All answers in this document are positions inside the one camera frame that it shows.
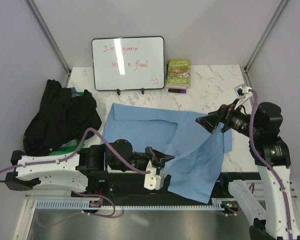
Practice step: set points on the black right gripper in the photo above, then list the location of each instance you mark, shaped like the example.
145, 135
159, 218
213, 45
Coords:
211, 120

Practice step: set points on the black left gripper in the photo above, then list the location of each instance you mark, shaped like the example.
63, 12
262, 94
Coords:
157, 158

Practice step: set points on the light blue long sleeve shirt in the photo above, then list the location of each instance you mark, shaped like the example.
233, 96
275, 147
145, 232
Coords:
198, 155

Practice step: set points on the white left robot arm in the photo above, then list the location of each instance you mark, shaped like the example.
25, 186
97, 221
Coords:
83, 171

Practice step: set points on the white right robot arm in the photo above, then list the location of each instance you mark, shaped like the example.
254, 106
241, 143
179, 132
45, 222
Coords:
275, 221

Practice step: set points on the black long sleeve shirt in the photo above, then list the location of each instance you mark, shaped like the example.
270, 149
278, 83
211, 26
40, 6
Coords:
35, 142

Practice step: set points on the purple marker pen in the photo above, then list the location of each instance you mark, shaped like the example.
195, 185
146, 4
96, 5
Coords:
176, 90

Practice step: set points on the green treehouse book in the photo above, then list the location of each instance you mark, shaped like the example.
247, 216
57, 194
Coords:
178, 74

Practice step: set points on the green plastic bin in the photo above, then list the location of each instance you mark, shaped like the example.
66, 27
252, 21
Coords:
72, 146

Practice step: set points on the small whiteboard with stand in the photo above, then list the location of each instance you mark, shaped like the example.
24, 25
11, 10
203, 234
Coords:
129, 63

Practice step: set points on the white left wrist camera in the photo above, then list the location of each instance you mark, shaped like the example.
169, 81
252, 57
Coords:
153, 180

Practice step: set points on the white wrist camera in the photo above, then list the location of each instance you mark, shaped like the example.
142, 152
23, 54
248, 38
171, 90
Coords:
153, 180
243, 93

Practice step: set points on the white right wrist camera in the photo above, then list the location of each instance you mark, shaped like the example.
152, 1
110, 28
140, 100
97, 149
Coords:
243, 93

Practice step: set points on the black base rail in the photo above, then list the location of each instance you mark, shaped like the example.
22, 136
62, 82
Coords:
128, 188

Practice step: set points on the white slotted cable duct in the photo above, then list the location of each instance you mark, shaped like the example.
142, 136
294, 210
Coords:
89, 204

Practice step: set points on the right aluminium frame post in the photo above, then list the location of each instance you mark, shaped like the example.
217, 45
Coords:
266, 33

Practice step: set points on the aluminium frame post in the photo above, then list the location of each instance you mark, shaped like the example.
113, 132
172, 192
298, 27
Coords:
48, 35
266, 33

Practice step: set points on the left aluminium frame post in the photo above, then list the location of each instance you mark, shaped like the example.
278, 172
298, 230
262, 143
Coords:
48, 35

